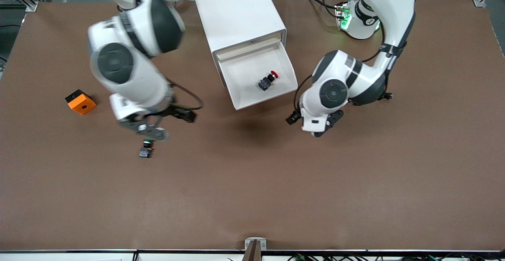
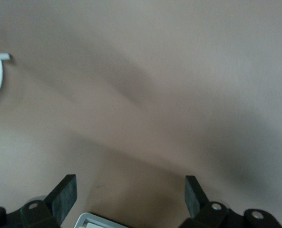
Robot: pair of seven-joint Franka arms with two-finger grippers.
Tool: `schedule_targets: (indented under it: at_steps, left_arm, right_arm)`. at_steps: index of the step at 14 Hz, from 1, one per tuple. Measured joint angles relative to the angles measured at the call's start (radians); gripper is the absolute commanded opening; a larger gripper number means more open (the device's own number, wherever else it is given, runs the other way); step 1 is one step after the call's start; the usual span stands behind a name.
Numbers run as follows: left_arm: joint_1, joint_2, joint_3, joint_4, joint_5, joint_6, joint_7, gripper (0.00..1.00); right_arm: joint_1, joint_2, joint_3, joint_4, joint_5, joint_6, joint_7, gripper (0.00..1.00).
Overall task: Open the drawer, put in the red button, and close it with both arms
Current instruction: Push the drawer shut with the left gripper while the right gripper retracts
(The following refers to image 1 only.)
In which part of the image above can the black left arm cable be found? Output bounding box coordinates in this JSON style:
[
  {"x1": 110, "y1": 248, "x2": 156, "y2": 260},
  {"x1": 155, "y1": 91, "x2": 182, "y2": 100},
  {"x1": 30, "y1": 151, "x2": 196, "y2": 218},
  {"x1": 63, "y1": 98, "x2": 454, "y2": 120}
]
[{"x1": 293, "y1": 17, "x2": 389, "y2": 114}]

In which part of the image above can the brown post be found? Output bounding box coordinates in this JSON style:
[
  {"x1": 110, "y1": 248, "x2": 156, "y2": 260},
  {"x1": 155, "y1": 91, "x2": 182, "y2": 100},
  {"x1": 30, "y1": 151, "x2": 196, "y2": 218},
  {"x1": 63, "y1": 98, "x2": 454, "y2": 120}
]
[{"x1": 243, "y1": 240, "x2": 262, "y2": 261}]

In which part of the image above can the green push button switch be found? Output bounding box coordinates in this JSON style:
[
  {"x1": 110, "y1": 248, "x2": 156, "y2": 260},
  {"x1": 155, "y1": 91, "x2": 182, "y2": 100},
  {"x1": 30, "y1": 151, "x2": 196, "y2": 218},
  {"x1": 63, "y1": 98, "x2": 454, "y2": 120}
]
[{"x1": 139, "y1": 138, "x2": 153, "y2": 159}]

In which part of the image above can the red push button switch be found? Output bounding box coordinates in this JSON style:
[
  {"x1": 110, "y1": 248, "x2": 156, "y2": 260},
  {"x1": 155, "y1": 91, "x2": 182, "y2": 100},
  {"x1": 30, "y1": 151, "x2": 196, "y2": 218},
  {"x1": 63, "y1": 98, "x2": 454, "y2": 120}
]
[{"x1": 258, "y1": 71, "x2": 280, "y2": 92}]

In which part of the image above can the white frame rail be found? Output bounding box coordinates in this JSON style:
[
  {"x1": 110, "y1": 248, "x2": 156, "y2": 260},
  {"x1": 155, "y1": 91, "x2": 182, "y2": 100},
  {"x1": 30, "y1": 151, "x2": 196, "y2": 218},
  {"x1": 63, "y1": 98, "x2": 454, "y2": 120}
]
[{"x1": 0, "y1": 249, "x2": 505, "y2": 261}]

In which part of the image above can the black cable bundle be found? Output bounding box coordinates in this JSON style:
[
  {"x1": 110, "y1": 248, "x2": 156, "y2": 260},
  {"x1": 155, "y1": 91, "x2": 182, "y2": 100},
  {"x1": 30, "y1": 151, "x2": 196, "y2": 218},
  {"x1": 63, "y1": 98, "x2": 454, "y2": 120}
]
[{"x1": 288, "y1": 253, "x2": 505, "y2": 261}]

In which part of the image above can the orange black button enclosure box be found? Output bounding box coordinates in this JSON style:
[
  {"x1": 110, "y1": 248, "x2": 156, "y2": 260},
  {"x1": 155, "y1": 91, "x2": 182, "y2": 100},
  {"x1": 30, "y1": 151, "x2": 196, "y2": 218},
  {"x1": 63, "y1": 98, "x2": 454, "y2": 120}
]
[{"x1": 65, "y1": 89, "x2": 97, "y2": 116}]

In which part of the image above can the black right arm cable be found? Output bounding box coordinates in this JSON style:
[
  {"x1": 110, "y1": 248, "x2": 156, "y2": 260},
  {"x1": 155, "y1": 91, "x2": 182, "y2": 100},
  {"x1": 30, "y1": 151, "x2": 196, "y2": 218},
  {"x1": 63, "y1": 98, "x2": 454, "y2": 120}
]
[{"x1": 168, "y1": 79, "x2": 204, "y2": 112}]

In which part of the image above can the grey metal bracket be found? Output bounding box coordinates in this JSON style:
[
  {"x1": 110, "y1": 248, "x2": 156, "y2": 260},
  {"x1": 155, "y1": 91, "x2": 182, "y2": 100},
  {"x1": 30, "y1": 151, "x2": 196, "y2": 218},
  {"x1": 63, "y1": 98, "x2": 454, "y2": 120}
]
[{"x1": 244, "y1": 237, "x2": 267, "y2": 251}]

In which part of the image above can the brown table cover sheet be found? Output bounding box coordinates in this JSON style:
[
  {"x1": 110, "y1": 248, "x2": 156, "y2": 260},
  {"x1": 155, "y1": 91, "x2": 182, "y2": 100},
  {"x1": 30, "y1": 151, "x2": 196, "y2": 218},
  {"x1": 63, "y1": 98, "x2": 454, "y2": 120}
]
[{"x1": 0, "y1": 0, "x2": 505, "y2": 252}]

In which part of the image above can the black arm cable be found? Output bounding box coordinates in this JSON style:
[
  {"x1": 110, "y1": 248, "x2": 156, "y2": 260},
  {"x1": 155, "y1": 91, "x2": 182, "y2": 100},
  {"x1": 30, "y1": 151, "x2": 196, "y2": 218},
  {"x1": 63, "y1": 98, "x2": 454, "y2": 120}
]
[
  {"x1": 293, "y1": 17, "x2": 389, "y2": 114},
  {"x1": 168, "y1": 79, "x2": 204, "y2": 112}
]

